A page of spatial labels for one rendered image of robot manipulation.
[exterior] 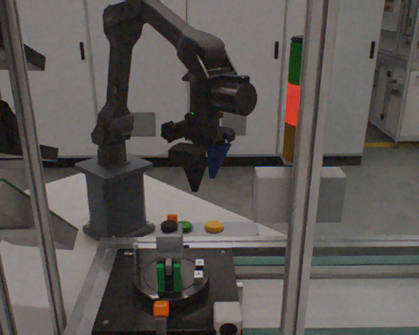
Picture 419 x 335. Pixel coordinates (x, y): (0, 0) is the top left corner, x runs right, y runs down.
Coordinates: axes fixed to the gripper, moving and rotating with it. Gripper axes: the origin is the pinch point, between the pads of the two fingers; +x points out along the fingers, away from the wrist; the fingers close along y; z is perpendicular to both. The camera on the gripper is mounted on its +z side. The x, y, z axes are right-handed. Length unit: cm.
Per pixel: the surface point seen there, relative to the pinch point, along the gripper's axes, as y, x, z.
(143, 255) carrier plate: 7.8, 18.0, 9.8
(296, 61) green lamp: 20.1, -23.3, -21.1
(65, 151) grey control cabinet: -209, 87, 233
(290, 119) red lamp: 19.7, -16.1, -20.9
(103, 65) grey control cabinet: -223, 9, 195
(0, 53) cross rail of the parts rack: 28.8, -22.9, 17.7
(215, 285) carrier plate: 10.5, 18.2, -7.5
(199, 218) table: -30.1, 27.2, 14.8
